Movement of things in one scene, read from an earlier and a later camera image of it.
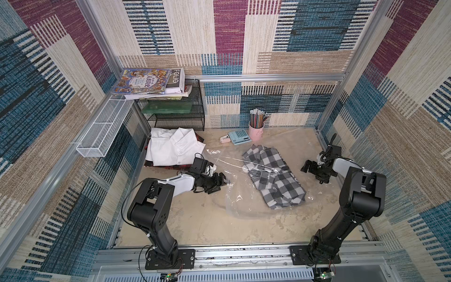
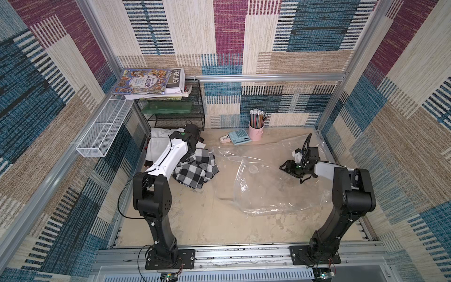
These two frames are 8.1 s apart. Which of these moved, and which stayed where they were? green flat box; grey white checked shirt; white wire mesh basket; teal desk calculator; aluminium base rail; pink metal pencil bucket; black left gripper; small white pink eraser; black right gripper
Moved: grey white checked shirt; black left gripper; black right gripper
Stayed: pink metal pencil bucket; small white pink eraser; teal desk calculator; aluminium base rail; green flat box; white wire mesh basket
